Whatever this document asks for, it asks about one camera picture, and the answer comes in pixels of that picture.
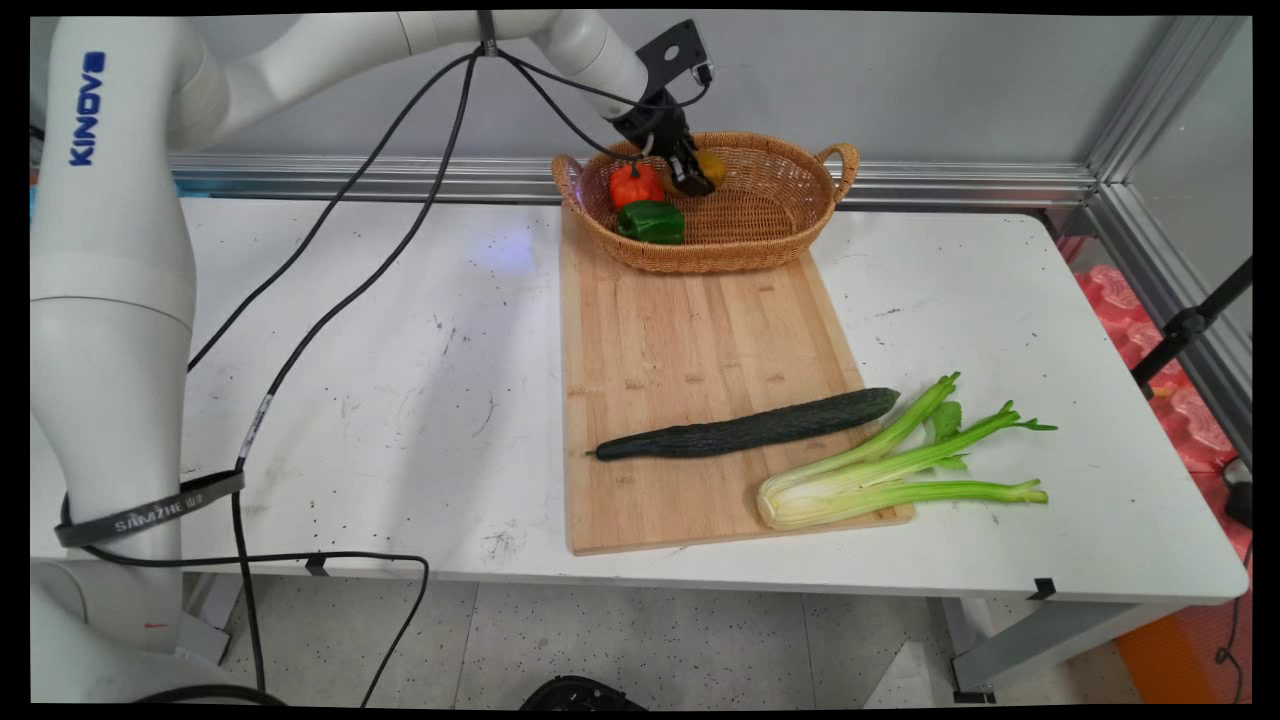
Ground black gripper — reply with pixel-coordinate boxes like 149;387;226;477
611;91;718;198

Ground brown yellow potato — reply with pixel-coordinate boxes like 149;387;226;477
661;149;729;198

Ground orange bell pepper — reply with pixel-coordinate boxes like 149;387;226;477
608;157;667;212

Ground green bell pepper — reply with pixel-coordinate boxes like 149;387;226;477
615;200;687;246

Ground woven wicker basket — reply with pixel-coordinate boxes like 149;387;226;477
551;131;861;275

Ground wooden cutting board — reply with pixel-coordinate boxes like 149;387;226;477
559;205;918;557

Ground dark green cucumber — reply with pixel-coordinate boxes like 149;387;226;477
587;387;902;462

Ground green celery bunch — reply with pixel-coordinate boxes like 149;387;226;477
756;371;1059;531

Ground black tripod stand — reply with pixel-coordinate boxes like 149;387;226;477
1130;257;1253;401

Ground black round floor object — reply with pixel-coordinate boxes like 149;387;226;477
518;675;649;712

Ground red foam mat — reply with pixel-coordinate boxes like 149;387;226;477
1058;235;1253;563

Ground grey table leg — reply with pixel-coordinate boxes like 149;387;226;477
940;596;1193;705
180;571;247;666

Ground black device beside table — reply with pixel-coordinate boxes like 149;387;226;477
1222;458;1253;531

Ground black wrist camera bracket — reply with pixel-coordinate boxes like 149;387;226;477
634;19;715;89

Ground aluminium frame rails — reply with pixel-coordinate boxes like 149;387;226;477
165;15;1253;466

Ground thin black cable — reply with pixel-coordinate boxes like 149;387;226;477
186;50;481;374

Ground black cable with white label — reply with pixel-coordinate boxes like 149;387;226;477
230;45;493;696

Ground black cable looping to floor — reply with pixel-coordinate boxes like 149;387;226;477
60;495;431;708

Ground grey printed velcro strap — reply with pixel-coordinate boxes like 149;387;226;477
54;469;247;549

